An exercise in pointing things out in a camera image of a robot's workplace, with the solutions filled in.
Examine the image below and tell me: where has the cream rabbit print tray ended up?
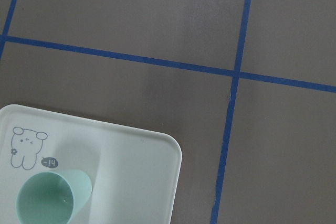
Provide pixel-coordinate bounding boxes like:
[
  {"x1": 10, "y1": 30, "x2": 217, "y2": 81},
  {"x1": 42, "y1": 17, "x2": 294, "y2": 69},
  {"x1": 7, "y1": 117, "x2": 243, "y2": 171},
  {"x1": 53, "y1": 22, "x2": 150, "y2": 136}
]
[{"x1": 1, "y1": 104, "x2": 182, "y2": 223}]

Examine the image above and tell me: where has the light green cup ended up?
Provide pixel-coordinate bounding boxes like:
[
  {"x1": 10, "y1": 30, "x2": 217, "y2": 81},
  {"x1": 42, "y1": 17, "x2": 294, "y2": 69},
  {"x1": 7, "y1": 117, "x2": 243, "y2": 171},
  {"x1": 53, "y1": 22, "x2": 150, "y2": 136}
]
[{"x1": 16, "y1": 169, "x2": 92, "y2": 223}]

